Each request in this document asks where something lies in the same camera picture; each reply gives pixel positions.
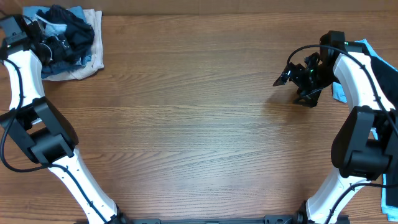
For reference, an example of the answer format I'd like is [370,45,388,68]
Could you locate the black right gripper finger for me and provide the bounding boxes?
[293,90,320,108]
[273,65,291,86]

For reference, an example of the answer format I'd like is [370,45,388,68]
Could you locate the blue jeans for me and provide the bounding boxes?
[23,6,91,78]

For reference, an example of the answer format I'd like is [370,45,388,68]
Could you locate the black printed cycling jersey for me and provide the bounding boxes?
[35,5,95,64]

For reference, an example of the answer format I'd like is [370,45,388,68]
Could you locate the white cloth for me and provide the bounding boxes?
[44,9,104,82]

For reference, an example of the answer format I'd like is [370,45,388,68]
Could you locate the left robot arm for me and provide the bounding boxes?
[1,14,130,223]

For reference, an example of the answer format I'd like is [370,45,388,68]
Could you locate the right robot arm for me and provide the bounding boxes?
[275,30,397,223]

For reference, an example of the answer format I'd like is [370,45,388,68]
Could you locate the black and light-blue garment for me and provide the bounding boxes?
[332,39,397,223]

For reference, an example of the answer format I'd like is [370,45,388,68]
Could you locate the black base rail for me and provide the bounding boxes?
[109,215,294,224]

